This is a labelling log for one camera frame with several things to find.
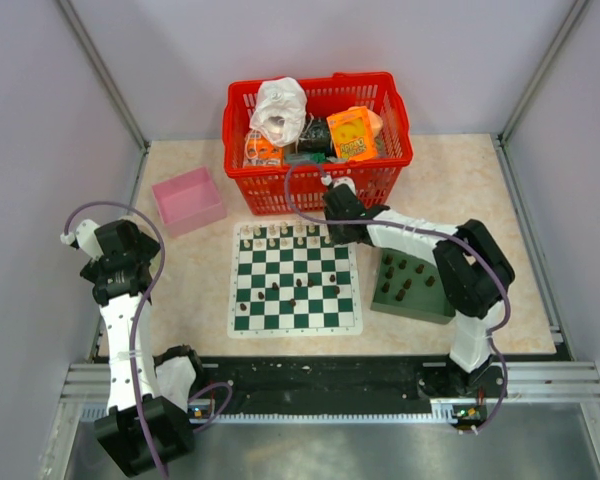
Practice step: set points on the pink plastic box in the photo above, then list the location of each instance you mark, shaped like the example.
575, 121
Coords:
188, 202

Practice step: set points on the orange snack box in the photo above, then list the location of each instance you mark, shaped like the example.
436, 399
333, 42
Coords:
354, 133

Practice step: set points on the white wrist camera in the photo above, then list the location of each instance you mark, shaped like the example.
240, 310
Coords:
331, 183
83, 238

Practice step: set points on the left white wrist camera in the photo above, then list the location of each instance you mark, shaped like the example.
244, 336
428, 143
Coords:
83, 238

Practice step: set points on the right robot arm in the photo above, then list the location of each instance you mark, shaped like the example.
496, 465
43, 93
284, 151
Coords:
474, 271

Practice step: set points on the white crumpled plastic bag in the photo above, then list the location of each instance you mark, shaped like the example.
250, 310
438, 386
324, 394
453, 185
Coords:
280, 111

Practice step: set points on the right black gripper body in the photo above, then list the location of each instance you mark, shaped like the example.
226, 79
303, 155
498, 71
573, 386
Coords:
337, 201

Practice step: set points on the green tray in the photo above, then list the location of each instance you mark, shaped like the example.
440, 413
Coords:
410, 287

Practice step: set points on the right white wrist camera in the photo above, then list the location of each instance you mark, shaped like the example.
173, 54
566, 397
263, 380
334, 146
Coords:
331, 183

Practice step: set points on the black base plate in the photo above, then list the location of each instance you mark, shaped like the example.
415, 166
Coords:
343, 385

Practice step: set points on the small orange patterned box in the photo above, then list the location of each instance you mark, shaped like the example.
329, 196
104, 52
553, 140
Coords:
259, 152

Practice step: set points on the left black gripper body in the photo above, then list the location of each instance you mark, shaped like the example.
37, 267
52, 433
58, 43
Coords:
118, 236

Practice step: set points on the green white chess board mat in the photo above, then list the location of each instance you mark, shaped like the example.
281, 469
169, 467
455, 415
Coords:
283, 251

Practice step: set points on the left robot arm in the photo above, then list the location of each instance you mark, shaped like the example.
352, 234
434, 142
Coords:
147, 410

